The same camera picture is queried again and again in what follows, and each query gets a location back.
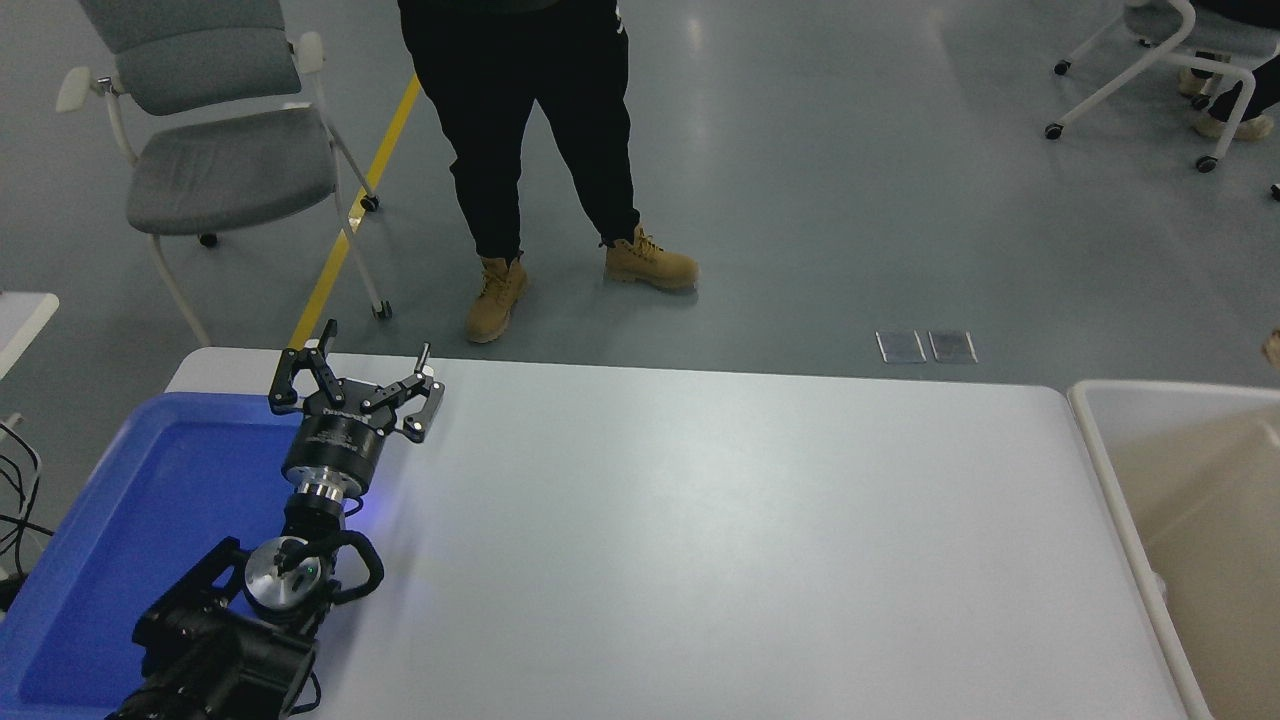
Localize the seated person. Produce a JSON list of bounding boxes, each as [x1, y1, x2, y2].
[[1178, 0, 1280, 142]]

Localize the standing person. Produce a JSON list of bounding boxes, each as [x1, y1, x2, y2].
[[397, 0, 701, 346]]

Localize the white-framed wheeled chair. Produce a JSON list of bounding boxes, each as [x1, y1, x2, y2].
[[1044, 0, 1259, 174]]

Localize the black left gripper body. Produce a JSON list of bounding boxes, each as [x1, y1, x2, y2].
[[281, 383, 394, 491]]

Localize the large pale bin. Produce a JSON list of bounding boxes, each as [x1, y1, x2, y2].
[[1066, 378, 1280, 720]]

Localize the small white side table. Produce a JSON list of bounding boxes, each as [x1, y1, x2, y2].
[[0, 290, 61, 380]]

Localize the clear floor plate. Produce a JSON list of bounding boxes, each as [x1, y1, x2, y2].
[[929, 328, 979, 365], [876, 329, 928, 365]]

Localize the grey padded chair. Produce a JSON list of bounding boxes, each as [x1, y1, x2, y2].
[[55, 0, 394, 347]]

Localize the black cables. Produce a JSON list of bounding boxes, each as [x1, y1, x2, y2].
[[0, 412, 57, 613]]

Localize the blue plastic tray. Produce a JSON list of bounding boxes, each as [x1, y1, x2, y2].
[[0, 391, 313, 720]]

